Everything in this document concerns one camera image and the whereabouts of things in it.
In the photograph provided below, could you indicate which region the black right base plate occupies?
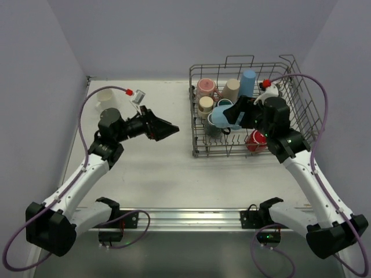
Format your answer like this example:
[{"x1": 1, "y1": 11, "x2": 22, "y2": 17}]
[{"x1": 239, "y1": 204, "x2": 274, "y2": 229}]

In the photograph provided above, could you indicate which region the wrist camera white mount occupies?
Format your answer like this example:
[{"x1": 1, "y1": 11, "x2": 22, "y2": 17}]
[
  {"x1": 130, "y1": 89, "x2": 146, "y2": 112},
  {"x1": 253, "y1": 79, "x2": 279, "y2": 105}
]

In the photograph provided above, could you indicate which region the black left controller box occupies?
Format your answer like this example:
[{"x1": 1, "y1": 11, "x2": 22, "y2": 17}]
[{"x1": 98, "y1": 231, "x2": 123, "y2": 247}]

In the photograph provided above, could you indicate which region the grey wire dish rack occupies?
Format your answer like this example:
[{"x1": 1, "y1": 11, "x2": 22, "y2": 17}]
[{"x1": 189, "y1": 55, "x2": 323, "y2": 161}]

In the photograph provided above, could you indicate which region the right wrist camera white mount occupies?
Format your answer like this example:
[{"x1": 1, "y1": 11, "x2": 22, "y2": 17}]
[{"x1": 253, "y1": 79, "x2": 279, "y2": 105}]

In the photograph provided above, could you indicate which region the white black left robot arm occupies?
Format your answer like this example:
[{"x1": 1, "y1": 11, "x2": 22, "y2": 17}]
[{"x1": 26, "y1": 105, "x2": 179, "y2": 257}]

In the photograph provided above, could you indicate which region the red mug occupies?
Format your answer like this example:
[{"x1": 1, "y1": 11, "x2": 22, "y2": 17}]
[{"x1": 246, "y1": 130, "x2": 267, "y2": 153}]

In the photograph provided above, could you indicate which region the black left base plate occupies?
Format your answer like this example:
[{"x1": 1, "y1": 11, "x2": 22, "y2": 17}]
[{"x1": 95, "y1": 210, "x2": 139, "y2": 230}]

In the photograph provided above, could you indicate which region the pink patterned mug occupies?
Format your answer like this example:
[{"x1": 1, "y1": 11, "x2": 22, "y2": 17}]
[{"x1": 196, "y1": 78, "x2": 223, "y2": 101}]

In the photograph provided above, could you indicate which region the black right controller box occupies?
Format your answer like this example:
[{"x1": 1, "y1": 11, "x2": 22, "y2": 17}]
[{"x1": 256, "y1": 231, "x2": 281, "y2": 248}]

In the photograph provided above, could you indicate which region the grey mug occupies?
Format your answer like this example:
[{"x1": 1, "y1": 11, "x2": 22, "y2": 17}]
[{"x1": 204, "y1": 114, "x2": 231, "y2": 138}]

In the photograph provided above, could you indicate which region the aluminium mounting rail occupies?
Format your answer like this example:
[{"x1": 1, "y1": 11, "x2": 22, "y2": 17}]
[{"x1": 69, "y1": 207, "x2": 319, "y2": 232}]

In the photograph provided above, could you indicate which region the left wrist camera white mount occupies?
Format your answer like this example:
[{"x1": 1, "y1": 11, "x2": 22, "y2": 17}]
[{"x1": 130, "y1": 89, "x2": 146, "y2": 112}]

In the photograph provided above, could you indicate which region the blue tall tumbler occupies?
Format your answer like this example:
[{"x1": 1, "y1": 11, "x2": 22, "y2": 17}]
[{"x1": 238, "y1": 69, "x2": 256, "y2": 98}]

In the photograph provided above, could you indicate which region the beige tall cup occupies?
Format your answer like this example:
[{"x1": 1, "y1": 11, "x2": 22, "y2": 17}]
[{"x1": 221, "y1": 79, "x2": 240, "y2": 103}]

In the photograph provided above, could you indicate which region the cream small cup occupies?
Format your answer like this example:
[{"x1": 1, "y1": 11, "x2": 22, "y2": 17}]
[{"x1": 198, "y1": 96, "x2": 214, "y2": 119}]

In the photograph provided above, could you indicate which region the dark teal mug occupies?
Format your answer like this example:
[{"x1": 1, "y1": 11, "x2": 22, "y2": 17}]
[{"x1": 216, "y1": 98, "x2": 234, "y2": 107}]

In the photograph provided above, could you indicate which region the light blue mug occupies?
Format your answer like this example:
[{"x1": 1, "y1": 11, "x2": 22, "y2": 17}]
[{"x1": 210, "y1": 104, "x2": 245, "y2": 130}]

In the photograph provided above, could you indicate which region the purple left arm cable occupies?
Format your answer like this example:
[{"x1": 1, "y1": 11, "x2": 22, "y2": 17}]
[{"x1": 1, "y1": 84, "x2": 151, "y2": 272}]

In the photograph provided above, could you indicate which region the black controller box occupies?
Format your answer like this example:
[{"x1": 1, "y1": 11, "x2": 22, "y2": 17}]
[
  {"x1": 256, "y1": 231, "x2": 281, "y2": 248},
  {"x1": 98, "y1": 231, "x2": 123, "y2": 247}
]

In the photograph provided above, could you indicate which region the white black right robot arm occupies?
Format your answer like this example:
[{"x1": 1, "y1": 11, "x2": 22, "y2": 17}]
[{"x1": 223, "y1": 96, "x2": 368, "y2": 259}]

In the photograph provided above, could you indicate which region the white mug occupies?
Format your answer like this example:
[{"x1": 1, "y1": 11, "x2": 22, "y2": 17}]
[{"x1": 95, "y1": 89, "x2": 119, "y2": 112}]

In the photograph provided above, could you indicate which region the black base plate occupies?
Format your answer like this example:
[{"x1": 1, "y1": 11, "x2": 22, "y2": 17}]
[
  {"x1": 239, "y1": 204, "x2": 274, "y2": 229},
  {"x1": 95, "y1": 210, "x2": 139, "y2": 230}
]

